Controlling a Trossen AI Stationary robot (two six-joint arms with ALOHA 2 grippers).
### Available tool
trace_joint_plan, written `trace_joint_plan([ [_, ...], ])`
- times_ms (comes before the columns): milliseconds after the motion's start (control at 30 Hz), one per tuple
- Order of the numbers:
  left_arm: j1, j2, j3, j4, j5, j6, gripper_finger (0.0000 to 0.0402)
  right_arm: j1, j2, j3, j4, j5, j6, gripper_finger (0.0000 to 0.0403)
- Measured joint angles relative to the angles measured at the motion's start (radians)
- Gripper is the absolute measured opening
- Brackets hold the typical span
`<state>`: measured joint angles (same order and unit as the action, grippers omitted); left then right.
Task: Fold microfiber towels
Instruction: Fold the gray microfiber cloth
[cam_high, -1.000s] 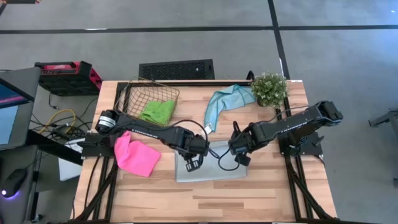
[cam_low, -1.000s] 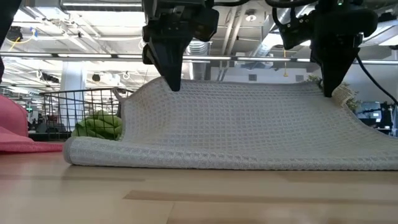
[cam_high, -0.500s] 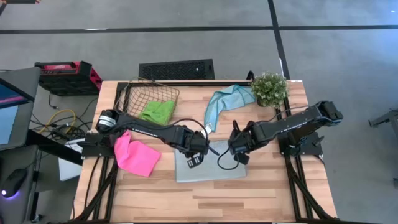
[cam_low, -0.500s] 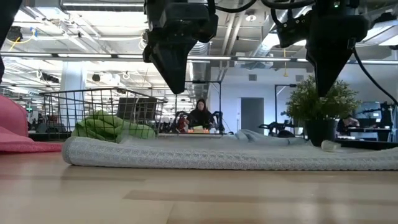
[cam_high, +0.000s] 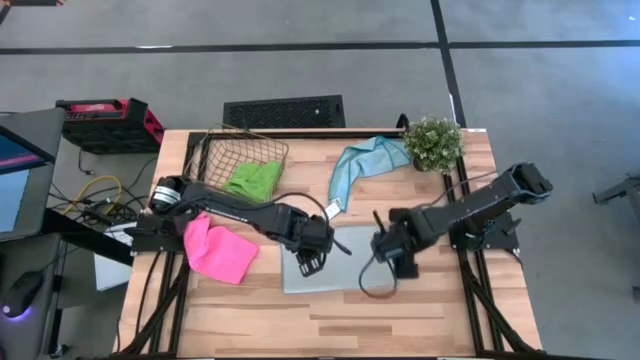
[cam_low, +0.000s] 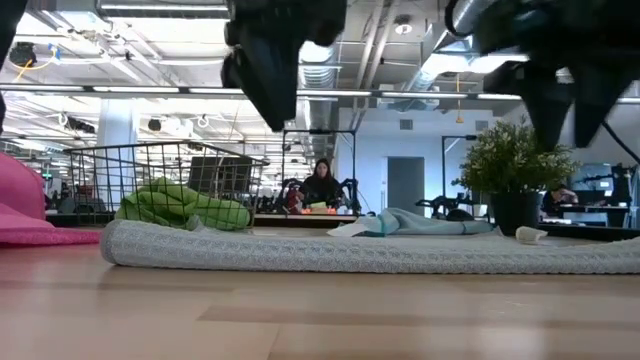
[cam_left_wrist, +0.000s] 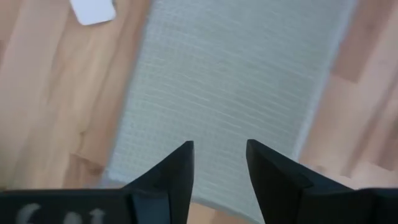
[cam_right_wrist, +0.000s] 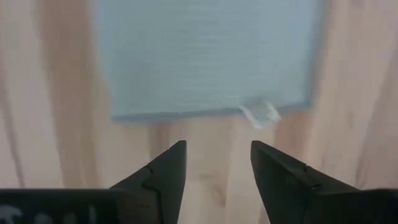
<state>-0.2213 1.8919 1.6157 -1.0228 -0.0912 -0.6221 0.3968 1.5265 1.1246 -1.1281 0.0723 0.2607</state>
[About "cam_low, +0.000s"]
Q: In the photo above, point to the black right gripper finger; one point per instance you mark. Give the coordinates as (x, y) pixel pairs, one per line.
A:
(597, 110)
(547, 115)

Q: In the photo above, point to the grey microfiber towel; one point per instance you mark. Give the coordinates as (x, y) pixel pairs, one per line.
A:
(350, 252)

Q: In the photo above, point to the grey door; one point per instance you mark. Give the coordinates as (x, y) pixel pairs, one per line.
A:
(405, 185)

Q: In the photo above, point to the black metal frame stand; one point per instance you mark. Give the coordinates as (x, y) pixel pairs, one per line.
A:
(320, 132)

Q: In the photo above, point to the distant dark monitor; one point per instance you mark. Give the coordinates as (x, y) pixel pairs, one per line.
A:
(220, 175)

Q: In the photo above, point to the pink microfiber towel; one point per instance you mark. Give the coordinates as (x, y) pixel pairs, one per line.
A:
(30, 220)

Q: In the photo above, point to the silver ventilation duct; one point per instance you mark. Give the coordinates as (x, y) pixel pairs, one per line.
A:
(320, 70)

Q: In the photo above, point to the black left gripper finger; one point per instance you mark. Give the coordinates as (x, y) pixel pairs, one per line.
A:
(272, 80)

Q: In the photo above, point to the artificial plant in black pot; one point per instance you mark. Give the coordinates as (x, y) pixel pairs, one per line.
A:
(515, 165)

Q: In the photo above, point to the black ceiling device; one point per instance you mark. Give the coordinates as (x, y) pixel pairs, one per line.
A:
(22, 54)

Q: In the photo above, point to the person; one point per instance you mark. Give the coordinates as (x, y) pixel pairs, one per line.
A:
(321, 187)
(559, 199)

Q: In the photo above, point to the light blue microfiber towel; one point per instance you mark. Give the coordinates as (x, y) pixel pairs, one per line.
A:
(420, 222)

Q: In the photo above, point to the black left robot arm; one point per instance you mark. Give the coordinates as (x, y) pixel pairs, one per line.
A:
(10, 20)

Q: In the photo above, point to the black curved object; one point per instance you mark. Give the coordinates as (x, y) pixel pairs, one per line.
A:
(459, 215)

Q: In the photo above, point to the green microfiber towel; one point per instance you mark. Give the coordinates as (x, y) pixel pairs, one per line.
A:
(180, 207)

